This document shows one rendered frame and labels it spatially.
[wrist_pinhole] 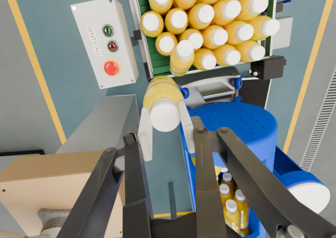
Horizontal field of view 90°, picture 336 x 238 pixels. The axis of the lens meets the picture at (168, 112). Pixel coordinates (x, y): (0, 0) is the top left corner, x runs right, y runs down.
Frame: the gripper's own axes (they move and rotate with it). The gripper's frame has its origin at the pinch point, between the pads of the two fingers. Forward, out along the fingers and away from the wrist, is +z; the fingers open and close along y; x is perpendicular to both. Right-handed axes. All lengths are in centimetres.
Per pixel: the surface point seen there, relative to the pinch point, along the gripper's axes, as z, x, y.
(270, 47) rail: 41, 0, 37
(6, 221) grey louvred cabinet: 76, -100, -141
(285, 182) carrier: 39, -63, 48
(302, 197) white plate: 35, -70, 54
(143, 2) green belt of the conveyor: 49, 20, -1
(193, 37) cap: 30.7, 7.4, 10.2
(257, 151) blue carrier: 15.6, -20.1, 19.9
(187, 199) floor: 140, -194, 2
